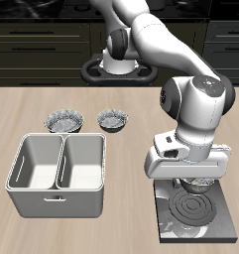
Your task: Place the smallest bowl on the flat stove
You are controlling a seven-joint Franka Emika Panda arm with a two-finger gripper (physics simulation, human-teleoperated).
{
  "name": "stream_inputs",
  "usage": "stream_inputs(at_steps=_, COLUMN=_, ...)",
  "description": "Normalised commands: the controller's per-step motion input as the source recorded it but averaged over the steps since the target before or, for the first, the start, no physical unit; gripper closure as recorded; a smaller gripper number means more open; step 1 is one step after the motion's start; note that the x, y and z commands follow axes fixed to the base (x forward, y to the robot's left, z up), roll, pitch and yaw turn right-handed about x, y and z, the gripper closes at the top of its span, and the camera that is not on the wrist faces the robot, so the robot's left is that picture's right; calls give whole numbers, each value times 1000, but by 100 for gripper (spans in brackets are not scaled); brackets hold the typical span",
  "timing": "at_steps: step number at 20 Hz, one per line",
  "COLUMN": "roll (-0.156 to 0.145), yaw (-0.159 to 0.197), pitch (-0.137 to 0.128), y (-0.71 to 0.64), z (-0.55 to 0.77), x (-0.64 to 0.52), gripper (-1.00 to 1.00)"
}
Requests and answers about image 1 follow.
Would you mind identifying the small grey fluted dish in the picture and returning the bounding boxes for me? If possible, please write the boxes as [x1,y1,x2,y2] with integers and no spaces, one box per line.
[179,178,216,195]

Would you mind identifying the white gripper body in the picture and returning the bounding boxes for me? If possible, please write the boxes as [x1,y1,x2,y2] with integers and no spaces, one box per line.
[143,143,232,182]

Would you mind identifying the black marble countertop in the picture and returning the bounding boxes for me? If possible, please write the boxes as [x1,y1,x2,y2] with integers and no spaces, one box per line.
[0,0,239,22]

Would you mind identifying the large grey fluted dish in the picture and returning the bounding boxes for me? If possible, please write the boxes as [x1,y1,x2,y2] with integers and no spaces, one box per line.
[43,108,85,134]

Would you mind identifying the dark kitchen cupboards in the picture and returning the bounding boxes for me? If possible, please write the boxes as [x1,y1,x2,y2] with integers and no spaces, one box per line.
[0,18,239,88]

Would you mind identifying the medium grey fluted dish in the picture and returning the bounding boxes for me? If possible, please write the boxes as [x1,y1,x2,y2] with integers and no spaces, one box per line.
[96,108,129,134]

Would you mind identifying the dark grey stove plate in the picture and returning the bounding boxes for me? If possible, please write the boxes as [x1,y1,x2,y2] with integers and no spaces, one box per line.
[153,179,239,244]

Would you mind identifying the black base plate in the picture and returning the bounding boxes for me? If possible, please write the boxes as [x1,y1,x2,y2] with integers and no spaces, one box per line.
[79,54,159,84]

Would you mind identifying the white two-bin basket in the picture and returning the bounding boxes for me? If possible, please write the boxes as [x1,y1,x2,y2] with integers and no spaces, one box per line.
[4,132,107,219]

